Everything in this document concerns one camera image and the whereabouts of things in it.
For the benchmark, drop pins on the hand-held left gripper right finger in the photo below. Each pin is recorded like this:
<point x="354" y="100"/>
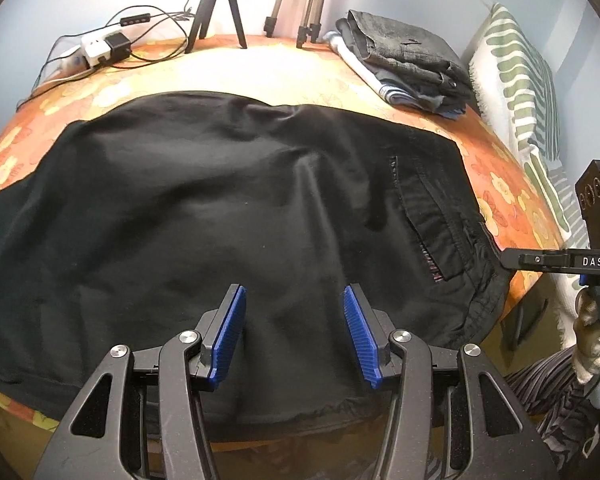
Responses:
<point x="360" y="330"/>

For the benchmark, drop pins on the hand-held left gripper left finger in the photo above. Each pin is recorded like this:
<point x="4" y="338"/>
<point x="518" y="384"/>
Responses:
<point x="228" y="330"/>

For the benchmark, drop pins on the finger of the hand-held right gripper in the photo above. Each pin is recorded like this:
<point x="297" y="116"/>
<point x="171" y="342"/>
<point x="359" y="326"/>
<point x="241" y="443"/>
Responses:
<point x="532" y="260"/>

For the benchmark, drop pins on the black pants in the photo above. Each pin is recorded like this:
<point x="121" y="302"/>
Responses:
<point x="180" y="185"/>

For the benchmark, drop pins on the grey folded pants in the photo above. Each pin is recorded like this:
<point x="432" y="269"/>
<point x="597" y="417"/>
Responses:
<point x="404" y="50"/>

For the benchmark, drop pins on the person's right hand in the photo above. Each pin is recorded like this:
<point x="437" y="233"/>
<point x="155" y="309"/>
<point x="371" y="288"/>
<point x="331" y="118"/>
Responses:
<point x="592" y="345"/>

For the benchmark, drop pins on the person's striped clothing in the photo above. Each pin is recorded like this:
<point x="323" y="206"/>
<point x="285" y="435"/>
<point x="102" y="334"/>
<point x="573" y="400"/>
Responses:
<point x="554" y="395"/>

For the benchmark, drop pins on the green striped white blanket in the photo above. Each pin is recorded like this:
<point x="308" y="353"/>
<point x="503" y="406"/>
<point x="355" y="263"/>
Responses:
<point x="519" y="70"/>

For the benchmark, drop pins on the white and blue folded cloth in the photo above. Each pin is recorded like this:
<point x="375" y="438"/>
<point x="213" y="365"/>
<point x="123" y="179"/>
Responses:
<point x="379" y="80"/>

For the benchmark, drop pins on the orange floral bedsheet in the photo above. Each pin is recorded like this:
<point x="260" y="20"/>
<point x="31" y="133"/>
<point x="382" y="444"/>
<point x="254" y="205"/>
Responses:
<point x="280" y="75"/>

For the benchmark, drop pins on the black power adapter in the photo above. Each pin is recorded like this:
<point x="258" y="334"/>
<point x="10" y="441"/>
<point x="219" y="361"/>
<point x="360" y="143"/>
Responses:
<point x="117" y="46"/>

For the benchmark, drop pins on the black tripod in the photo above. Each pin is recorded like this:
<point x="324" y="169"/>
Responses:
<point x="205" y="0"/>

